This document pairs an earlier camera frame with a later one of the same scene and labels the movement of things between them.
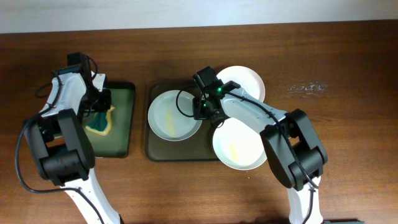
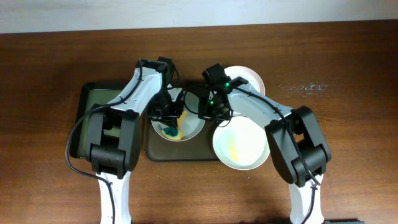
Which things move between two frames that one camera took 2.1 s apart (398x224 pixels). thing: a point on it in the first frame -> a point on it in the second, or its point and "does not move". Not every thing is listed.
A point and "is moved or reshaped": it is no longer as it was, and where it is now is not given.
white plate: x=239 y=146 does not move
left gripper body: x=96 y=101 -> x=166 y=107
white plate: x=247 y=79 does not move
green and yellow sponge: x=99 y=122 is moved or reshaped
